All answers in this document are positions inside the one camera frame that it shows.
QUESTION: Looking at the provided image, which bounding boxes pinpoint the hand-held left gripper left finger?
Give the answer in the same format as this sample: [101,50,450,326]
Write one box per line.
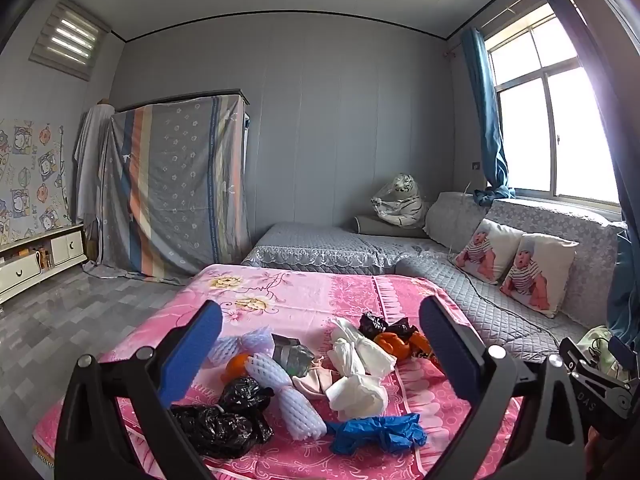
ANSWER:
[54,300,223,480]

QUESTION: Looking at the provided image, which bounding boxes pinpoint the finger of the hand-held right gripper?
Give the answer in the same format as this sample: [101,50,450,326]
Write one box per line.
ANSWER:
[559,337,593,373]
[609,336,635,367]

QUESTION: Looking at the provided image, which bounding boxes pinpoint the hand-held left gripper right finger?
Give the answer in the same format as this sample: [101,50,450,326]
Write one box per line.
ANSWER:
[419,296,586,480]

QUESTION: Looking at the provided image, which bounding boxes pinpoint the orange snack wrapper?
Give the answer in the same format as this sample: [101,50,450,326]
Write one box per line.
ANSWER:
[407,335,445,373]

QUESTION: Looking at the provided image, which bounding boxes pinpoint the orange tangerine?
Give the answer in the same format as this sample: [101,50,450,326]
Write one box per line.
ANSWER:
[225,353,251,381]

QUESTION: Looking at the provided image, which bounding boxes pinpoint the orange plastic bag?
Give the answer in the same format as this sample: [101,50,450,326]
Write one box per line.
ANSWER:
[374,332,408,359]

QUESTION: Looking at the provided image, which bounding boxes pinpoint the lavender foam fruit net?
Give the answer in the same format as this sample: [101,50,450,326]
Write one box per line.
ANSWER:
[207,326,276,368]

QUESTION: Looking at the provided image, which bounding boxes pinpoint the small black plastic bag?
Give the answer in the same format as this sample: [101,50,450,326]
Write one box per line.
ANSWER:
[359,312,418,343]

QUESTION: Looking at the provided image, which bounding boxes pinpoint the large black plastic bag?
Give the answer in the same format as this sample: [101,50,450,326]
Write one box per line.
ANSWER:
[170,376,275,460]

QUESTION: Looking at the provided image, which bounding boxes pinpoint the knotted white tissue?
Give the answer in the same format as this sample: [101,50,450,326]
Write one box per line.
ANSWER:
[327,316,396,378]

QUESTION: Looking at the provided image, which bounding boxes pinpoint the silver foil wrapper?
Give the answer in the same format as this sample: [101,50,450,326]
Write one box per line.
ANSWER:
[271,334,315,377]

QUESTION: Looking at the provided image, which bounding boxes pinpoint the white foam fruit net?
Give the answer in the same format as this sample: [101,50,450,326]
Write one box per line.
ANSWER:
[245,352,328,442]

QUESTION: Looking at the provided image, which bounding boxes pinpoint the blue rubber glove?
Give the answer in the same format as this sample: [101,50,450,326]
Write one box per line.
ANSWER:
[327,413,427,456]

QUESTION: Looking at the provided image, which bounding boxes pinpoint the pink cloth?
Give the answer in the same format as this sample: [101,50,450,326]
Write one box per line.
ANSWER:
[292,357,341,402]

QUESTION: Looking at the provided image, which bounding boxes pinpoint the light green cloth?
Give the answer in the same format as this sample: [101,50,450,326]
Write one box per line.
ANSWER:
[575,325,626,376]

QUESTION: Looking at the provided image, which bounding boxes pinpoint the grey quilted sofa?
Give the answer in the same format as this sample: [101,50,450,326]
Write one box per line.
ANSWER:
[241,191,628,361]

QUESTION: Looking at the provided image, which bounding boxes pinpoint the baby print pillow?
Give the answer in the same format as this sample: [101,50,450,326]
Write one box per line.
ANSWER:
[454,218,526,285]
[500,233,580,319]

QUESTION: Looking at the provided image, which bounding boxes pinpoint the dark blue curtain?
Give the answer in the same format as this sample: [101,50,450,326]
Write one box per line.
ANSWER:
[535,0,640,346]

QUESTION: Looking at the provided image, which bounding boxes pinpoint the pink floral tablecloth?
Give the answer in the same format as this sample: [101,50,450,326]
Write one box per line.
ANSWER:
[32,263,526,480]

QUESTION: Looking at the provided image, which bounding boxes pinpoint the white tiger plush toy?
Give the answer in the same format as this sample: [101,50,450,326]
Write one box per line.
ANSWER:
[371,173,431,227]

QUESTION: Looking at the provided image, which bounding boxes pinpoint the striped grey bed sheet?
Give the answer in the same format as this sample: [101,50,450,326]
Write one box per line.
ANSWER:
[97,95,251,281]

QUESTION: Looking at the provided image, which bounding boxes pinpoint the white tv cabinet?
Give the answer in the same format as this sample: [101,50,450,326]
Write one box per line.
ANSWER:
[0,224,88,306]

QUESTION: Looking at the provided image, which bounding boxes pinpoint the white hanging garment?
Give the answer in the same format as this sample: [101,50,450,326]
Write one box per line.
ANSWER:
[75,101,116,226]

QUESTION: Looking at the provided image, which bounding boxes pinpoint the window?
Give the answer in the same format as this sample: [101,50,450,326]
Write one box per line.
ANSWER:
[487,2,623,206]

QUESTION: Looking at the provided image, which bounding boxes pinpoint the window blind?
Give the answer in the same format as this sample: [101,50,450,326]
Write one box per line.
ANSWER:
[31,0,108,81]

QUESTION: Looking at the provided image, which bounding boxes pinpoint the grey cable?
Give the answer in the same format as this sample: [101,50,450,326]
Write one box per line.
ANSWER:
[462,260,561,333]

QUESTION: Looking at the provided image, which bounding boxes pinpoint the cartoon wall poster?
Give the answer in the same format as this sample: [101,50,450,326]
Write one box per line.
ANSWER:
[0,119,68,248]

